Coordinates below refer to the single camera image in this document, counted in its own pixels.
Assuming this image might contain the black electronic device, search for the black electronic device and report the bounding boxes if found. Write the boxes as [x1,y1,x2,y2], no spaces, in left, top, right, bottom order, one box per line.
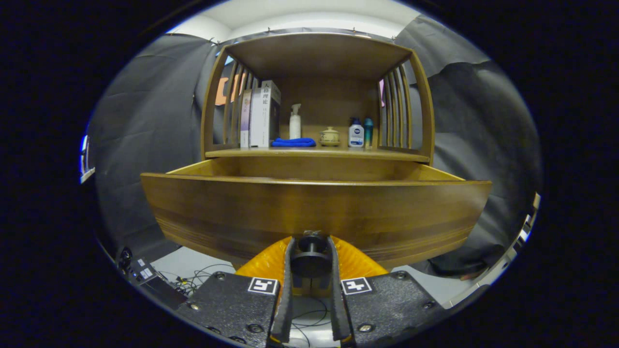
[127,258,187,310]

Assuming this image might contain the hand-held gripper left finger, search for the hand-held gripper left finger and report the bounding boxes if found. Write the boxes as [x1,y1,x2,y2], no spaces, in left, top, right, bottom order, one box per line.
[175,236,296,348]

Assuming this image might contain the white pump bottle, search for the white pump bottle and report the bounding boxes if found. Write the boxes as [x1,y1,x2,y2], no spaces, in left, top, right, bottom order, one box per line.
[289,103,302,140]

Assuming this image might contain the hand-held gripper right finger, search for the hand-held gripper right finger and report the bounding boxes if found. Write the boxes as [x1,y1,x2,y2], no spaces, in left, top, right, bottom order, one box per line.
[326,235,448,348]

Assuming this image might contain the thin purple book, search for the thin purple book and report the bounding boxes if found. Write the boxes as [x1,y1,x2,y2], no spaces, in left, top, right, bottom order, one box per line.
[240,89,252,148]

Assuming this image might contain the wooden countertop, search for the wooden countertop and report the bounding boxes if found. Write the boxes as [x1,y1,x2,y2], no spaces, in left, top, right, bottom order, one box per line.
[205,145,430,163]

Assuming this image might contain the thin white book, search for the thin white book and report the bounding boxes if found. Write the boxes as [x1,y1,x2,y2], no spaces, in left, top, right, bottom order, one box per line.
[250,87,264,148]

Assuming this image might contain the white bottle with blue cap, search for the white bottle with blue cap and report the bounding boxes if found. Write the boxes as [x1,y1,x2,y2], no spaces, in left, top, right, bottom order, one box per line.
[348,117,365,148]

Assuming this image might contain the thick grey portrait book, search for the thick grey portrait book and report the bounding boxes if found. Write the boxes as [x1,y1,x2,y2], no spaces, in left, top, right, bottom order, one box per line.
[261,80,282,147]

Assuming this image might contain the wooden drawer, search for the wooden drawer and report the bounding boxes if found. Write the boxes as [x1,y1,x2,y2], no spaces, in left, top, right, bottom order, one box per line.
[140,157,492,271]

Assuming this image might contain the beige lidded tea cup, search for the beige lidded tea cup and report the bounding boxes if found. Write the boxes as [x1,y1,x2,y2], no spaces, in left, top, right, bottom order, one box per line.
[319,127,341,147]

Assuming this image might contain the black round drawer knob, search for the black round drawer knob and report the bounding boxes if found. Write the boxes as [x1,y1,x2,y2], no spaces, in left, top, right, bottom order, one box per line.
[289,231,334,296]

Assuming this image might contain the wooden cabinet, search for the wooden cabinet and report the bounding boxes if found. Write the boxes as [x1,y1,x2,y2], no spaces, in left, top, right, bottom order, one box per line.
[201,32,436,167]

